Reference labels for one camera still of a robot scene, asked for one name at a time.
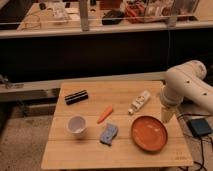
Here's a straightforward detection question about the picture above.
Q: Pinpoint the orange ceramic bowl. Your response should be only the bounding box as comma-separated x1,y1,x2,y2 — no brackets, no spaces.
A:
131,116,168,153

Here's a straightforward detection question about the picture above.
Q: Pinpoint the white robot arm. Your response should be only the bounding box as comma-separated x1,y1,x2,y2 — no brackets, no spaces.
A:
159,60,213,123

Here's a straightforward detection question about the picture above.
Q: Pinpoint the white tube bottle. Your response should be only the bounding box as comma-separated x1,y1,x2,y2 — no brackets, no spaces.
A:
128,90,151,115

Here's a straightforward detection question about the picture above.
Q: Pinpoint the black power box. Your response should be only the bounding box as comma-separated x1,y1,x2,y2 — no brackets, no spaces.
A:
187,118,213,137

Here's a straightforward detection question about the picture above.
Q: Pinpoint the orange toy carrot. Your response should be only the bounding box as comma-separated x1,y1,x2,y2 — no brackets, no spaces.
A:
97,106,113,124

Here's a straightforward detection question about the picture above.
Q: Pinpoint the blue sponge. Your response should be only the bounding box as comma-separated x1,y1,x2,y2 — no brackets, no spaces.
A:
100,123,118,146

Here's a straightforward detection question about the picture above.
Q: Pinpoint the black striped eraser block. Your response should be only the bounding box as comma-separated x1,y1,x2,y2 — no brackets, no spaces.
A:
65,90,89,105

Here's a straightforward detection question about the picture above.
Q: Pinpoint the white cup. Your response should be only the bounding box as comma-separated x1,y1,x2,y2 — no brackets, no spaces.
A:
67,116,86,135

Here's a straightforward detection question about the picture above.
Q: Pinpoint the red tool on shelf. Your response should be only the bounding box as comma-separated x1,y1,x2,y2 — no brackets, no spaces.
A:
125,4,145,23

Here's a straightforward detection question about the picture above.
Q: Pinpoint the black bag on shelf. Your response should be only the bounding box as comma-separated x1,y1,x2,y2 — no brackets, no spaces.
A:
102,10,124,25

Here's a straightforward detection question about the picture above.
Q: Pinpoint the black cable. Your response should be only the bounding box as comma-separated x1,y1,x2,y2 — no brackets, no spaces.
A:
178,113,213,171

